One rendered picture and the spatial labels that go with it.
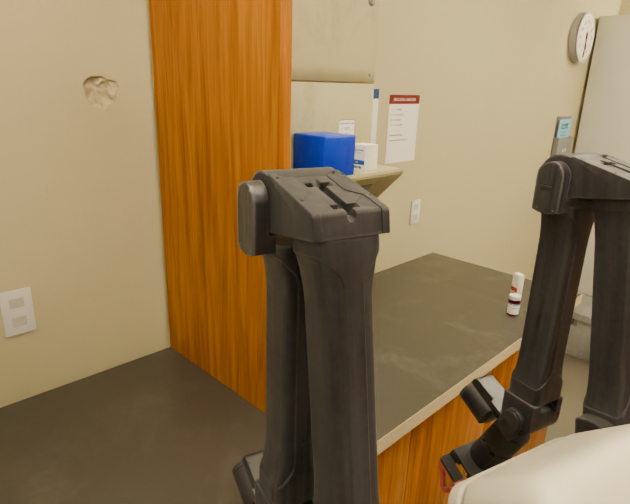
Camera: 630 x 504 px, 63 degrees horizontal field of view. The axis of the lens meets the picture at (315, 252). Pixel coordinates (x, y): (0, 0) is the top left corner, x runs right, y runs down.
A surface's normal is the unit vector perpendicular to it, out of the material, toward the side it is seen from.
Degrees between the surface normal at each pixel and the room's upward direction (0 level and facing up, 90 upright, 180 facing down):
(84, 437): 0
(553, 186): 90
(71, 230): 90
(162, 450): 0
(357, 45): 90
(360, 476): 81
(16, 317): 90
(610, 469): 25
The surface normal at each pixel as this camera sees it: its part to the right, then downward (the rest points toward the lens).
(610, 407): -0.83, -0.09
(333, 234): 0.49, 0.13
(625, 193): -0.87, 0.12
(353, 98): 0.71, 0.24
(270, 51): -0.71, 0.20
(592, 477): 0.24, -0.74
